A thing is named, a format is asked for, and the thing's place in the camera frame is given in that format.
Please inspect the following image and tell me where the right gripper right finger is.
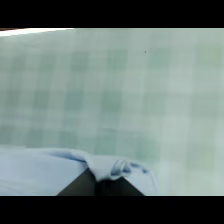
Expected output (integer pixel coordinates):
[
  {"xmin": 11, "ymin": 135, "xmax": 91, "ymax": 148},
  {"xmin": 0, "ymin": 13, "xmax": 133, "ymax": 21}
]
[{"xmin": 98, "ymin": 176, "xmax": 146, "ymax": 197}]

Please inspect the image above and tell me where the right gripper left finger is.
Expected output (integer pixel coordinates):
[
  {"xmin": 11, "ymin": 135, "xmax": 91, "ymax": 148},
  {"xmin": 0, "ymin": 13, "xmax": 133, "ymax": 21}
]
[{"xmin": 57, "ymin": 167, "xmax": 100, "ymax": 197}]

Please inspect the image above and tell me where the light blue shirt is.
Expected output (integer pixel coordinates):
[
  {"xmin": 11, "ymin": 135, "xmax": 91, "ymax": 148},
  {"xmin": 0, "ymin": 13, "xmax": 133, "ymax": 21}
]
[{"xmin": 0, "ymin": 145, "xmax": 160, "ymax": 197}]

